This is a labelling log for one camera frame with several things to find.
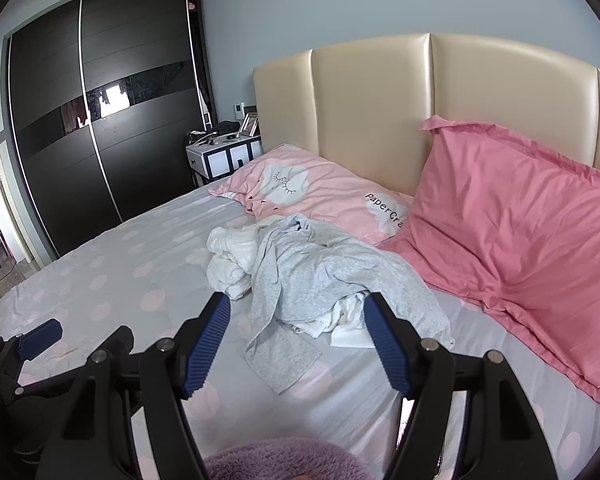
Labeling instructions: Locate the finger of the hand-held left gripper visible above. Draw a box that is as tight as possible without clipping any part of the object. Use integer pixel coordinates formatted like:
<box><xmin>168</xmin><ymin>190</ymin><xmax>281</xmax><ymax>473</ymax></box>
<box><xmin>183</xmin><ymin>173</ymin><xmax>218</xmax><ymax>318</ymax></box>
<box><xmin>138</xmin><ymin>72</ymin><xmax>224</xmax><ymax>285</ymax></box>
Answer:
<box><xmin>102</xmin><ymin>325</ymin><xmax>135</xmax><ymax>358</ymax></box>
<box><xmin>0</xmin><ymin>318</ymin><xmax>64</xmax><ymax>403</ymax></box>

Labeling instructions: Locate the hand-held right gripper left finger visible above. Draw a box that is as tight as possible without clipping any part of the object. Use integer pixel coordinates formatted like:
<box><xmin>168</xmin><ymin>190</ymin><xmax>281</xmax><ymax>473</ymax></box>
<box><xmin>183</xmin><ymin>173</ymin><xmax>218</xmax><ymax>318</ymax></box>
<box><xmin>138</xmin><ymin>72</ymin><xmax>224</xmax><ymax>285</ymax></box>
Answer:
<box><xmin>37</xmin><ymin>291</ymin><xmax>231</xmax><ymax>480</ymax></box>

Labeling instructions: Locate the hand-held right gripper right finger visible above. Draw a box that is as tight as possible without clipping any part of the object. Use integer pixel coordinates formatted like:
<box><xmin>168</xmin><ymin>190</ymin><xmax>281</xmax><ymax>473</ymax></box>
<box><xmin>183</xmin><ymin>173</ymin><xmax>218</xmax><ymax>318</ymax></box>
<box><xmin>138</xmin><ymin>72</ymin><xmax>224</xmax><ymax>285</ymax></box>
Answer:
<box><xmin>364</xmin><ymin>291</ymin><xmax>561</xmax><ymax>480</ymax></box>

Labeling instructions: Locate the grey shirt with black neckline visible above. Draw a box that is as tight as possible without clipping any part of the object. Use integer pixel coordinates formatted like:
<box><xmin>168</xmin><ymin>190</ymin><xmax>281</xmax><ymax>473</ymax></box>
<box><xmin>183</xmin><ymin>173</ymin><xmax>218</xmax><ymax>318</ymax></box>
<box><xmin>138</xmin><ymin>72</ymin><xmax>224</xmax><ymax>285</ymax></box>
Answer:
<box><xmin>245</xmin><ymin>212</ymin><xmax>456</xmax><ymax>396</ymax></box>

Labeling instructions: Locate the bed with pink-dotted grey sheet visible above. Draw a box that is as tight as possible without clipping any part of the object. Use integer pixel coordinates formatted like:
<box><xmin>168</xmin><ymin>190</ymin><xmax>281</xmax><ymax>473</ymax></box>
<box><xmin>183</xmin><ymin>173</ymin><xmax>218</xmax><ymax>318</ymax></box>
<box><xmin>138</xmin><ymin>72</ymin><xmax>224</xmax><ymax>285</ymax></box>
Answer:
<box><xmin>0</xmin><ymin>190</ymin><xmax>600</xmax><ymax>480</ymax></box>

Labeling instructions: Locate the cream ribbed knit garment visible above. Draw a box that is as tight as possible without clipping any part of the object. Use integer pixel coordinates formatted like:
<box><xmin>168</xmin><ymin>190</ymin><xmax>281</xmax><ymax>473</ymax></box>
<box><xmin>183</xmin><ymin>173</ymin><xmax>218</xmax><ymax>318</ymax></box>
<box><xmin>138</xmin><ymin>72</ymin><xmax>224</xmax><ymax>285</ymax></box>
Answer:
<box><xmin>206</xmin><ymin>217</ymin><xmax>281</xmax><ymax>301</ymax></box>

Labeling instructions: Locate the person's purple fleece clothing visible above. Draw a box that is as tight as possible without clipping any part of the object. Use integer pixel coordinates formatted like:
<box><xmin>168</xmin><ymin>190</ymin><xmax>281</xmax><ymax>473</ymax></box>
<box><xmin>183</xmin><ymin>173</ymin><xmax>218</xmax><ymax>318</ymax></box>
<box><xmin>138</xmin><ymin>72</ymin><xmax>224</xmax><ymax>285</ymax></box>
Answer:
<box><xmin>205</xmin><ymin>437</ymin><xmax>372</xmax><ymax>480</ymax></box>

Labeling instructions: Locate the plain pink pillow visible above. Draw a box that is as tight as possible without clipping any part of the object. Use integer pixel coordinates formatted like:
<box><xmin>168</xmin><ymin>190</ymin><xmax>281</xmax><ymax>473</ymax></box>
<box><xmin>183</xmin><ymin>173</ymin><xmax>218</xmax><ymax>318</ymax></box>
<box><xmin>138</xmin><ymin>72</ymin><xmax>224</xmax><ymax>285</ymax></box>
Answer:
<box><xmin>377</xmin><ymin>115</ymin><xmax>600</xmax><ymax>406</ymax></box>

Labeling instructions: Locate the pink cloud-print pillow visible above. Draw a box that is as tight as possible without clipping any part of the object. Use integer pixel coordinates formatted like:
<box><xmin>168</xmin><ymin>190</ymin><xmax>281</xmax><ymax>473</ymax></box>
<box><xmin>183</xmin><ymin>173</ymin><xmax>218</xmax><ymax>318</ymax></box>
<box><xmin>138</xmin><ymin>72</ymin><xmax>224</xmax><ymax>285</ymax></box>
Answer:
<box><xmin>207</xmin><ymin>144</ymin><xmax>416</xmax><ymax>247</ymax></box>

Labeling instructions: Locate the black sliding-door wardrobe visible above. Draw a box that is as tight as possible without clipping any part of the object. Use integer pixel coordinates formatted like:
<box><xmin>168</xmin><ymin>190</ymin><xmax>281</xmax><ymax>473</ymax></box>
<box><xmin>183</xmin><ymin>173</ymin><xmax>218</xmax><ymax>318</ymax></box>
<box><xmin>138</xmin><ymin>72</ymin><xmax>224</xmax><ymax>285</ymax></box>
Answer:
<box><xmin>5</xmin><ymin>0</ymin><xmax>216</xmax><ymax>261</ymax></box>

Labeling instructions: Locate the white and black nightstand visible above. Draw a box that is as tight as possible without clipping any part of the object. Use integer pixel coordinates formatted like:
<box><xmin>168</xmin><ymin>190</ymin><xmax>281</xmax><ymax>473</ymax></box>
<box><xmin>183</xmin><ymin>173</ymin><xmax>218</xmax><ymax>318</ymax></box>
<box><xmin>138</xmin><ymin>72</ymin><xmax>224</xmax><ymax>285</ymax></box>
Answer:
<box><xmin>185</xmin><ymin>132</ymin><xmax>265</xmax><ymax>183</ymax></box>

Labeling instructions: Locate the beige padded headboard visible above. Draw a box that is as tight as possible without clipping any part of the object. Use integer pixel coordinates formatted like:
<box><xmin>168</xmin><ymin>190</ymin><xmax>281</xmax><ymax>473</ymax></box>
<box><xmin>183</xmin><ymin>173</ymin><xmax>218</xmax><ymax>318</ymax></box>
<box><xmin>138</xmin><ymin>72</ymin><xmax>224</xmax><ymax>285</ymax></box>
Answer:
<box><xmin>252</xmin><ymin>32</ymin><xmax>600</xmax><ymax>196</ymax></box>

